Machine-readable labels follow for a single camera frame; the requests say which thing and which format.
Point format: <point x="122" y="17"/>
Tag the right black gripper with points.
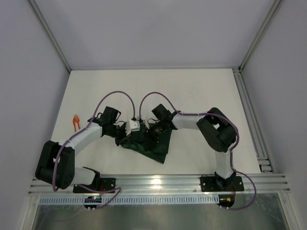
<point x="150" y="132"/>

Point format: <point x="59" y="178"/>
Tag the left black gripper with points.
<point x="122" y="136"/>

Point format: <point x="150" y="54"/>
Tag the dark green cloth napkin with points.
<point x="142" y="142"/>

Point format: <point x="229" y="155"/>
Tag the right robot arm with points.
<point x="218" y="131"/>

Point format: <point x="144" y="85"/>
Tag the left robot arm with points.
<point x="56" y="165"/>

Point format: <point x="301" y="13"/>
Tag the orange plastic fork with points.
<point x="75" y="118"/>

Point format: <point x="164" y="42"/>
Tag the left black controller board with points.
<point x="92" y="202"/>

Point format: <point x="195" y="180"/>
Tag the black controller board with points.
<point x="226" y="201"/>
<point x="92" y="202"/>

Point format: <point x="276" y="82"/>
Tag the right black controller board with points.
<point x="226" y="201"/>

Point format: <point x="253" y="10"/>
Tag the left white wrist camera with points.
<point x="132" y="126"/>

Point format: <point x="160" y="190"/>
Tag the front aluminium rail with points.
<point x="168" y="185"/>

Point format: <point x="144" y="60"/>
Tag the aluminium rail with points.
<point x="257" y="137"/>
<point x="168" y="185"/>

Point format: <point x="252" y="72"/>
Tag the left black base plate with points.
<point x="105" y="185"/>

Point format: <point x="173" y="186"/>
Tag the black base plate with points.
<point x="105" y="185"/>
<point x="209" y="184"/>

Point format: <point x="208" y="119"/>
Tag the slotted grey cable duct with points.
<point x="134" y="199"/>

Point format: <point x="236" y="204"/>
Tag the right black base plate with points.
<point x="209" y="184"/>

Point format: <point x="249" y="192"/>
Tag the right side aluminium rail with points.
<point x="257" y="137"/>

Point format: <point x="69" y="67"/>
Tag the left rear frame post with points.
<point x="47" y="30"/>

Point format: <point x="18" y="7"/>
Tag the frame post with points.
<point x="268" y="19"/>
<point x="47" y="30"/>

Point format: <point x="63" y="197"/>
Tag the right rear frame post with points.
<point x="268" y="19"/>

